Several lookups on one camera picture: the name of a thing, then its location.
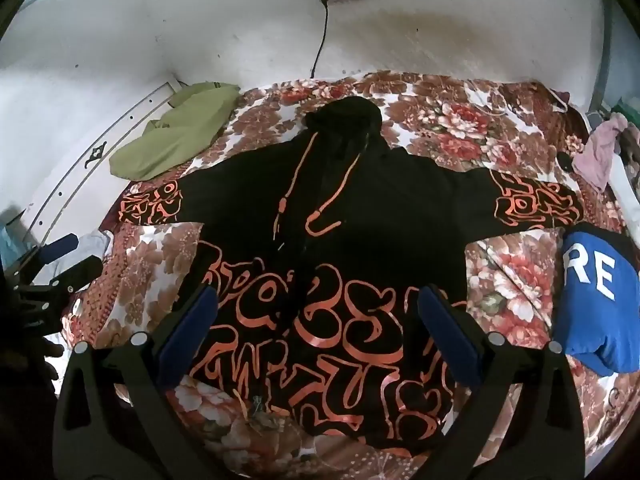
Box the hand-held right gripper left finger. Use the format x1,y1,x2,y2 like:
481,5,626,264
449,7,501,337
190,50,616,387
52,284,221,480

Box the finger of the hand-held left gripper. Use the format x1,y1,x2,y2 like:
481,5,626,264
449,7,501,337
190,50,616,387
12,234,79,281
30,256,104,306

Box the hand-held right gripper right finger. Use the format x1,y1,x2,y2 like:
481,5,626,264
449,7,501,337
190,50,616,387
416,284,586,480

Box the blue garment with white letters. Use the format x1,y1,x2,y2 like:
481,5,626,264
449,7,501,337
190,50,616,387
552,222,640,376

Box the black hoodie with orange print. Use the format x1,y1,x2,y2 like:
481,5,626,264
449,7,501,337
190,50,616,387
117,95,586,453

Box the small white cloth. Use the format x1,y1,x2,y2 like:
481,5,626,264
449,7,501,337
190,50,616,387
75,230,113,261

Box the white panel with black ornament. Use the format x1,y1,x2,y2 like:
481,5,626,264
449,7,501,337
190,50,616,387
20,75,183,251

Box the floral blanket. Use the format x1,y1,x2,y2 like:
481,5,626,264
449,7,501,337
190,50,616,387
60,72,640,480

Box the green cloth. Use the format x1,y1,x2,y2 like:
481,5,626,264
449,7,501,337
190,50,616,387
109,81,241,181

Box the white sock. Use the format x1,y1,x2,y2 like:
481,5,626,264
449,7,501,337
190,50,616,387
612,157,640,206

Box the pink cloth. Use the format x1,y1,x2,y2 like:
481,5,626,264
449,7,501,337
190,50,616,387
572,115,628,191

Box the brown garment with white drawstring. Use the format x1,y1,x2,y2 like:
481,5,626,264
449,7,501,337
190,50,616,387
520,80,571,111

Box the blue metal bed frame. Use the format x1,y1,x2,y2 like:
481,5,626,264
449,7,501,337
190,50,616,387
597,0,621,116

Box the black power cable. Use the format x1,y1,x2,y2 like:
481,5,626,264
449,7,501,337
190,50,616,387
309,0,332,79

